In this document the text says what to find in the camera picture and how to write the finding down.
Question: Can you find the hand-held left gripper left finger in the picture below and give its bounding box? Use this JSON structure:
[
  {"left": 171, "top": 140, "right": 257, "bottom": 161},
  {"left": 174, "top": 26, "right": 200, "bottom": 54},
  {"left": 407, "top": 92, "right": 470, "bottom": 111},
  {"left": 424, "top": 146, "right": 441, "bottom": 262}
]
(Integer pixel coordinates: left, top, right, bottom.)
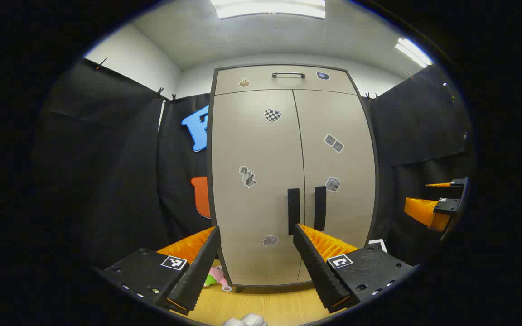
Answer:
[{"left": 98, "top": 225, "right": 222, "bottom": 316}]

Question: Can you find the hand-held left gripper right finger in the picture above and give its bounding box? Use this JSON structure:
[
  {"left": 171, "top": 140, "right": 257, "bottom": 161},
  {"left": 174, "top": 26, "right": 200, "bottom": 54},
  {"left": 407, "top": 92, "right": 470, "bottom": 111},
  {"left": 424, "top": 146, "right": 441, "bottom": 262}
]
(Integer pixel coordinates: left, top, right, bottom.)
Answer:
[{"left": 293, "top": 223, "right": 420, "bottom": 314}]

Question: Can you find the beige cabinet door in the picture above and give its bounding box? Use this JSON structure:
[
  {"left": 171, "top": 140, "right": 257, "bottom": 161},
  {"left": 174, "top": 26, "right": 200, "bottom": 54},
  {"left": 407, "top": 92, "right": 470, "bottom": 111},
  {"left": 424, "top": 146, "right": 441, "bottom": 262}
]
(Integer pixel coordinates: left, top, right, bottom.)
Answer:
[
  {"left": 211, "top": 89, "right": 306, "bottom": 287},
  {"left": 293, "top": 89, "right": 376, "bottom": 283}
]

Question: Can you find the beige double-door shoe cabinet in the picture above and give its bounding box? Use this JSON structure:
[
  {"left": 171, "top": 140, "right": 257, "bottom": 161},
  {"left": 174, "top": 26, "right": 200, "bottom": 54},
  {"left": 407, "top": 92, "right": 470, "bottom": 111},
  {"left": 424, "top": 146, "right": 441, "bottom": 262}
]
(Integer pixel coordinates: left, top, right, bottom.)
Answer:
[{"left": 206, "top": 63, "right": 379, "bottom": 292}]

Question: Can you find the pink and green plush toy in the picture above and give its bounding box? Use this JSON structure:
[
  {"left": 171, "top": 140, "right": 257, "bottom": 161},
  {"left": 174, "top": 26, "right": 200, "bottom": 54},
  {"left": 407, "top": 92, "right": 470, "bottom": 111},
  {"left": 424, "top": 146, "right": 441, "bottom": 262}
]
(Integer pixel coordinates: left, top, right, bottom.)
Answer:
[{"left": 204, "top": 266, "right": 233, "bottom": 292}]

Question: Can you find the rectangular ceiling light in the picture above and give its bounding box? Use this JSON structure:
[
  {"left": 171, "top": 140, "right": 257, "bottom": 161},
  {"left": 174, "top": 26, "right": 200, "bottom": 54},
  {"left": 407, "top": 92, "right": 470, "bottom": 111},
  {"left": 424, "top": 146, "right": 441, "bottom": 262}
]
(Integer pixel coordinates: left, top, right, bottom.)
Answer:
[
  {"left": 396, "top": 38, "right": 434, "bottom": 68},
  {"left": 210, "top": 0, "right": 326, "bottom": 20}
]

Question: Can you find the black backdrop cloth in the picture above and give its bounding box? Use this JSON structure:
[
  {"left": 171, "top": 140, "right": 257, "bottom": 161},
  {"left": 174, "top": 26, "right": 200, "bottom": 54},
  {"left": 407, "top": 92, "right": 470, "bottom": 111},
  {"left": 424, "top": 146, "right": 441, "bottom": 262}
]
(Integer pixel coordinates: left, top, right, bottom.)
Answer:
[{"left": 34, "top": 59, "right": 474, "bottom": 272}]

